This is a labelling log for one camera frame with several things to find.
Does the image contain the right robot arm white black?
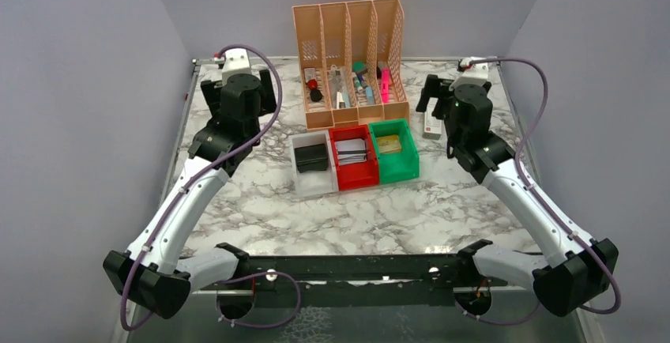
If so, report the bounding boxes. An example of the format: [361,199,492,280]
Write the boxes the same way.
[416,74,619,317]

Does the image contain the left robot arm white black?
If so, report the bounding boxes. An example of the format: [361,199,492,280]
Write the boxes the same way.
[103,69,283,319]

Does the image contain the black card stack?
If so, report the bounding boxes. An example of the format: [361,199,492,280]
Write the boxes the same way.
[294,143,329,173]

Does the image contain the gold card stack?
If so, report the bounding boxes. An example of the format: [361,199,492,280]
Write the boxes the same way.
[376,134,402,155]

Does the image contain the white card stack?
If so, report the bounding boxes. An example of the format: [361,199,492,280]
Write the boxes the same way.
[335,138,367,166]

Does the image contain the white red small box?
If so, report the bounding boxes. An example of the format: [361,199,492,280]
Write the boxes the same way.
[423,97,443,140]

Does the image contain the pink highlighter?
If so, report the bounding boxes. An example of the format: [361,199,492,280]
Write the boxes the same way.
[378,66,391,104]

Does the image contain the red black small object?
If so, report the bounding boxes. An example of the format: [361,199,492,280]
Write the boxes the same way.
[306,79,323,103]

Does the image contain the blue white marker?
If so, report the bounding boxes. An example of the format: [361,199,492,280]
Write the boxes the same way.
[364,85,375,105]

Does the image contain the teal capped marker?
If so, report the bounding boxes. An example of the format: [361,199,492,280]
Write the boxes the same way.
[352,62,367,91]

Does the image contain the green plastic bin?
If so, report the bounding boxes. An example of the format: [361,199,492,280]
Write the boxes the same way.
[368,119,420,185]

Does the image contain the peach desk file organizer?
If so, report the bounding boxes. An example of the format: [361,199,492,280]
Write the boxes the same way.
[292,0,410,131]

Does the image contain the white plastic bin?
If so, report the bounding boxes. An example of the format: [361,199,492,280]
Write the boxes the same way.
[289,130,338,198]

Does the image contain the red plastic bin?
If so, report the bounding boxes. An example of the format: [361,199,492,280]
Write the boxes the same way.
[329,125,380,191]

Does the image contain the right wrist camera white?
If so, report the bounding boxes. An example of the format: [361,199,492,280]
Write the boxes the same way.
[450,58,489,90]

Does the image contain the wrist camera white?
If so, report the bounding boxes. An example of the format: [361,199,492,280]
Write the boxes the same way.
[450,58,489,90]
[220,50,252,85]

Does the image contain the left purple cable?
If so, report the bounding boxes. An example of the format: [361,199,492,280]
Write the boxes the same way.
[119,43,303,332]

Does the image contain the purple cable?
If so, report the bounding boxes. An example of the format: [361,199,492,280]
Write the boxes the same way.
[119,43,303,332]
[453,56,623,327]

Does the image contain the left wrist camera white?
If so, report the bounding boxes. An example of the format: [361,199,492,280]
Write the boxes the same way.
[220,50,252,85]

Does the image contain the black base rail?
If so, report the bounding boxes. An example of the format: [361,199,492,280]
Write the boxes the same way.
[206,254,485,308]

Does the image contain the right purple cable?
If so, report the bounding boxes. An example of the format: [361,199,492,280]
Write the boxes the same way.
[453,56,623,327]

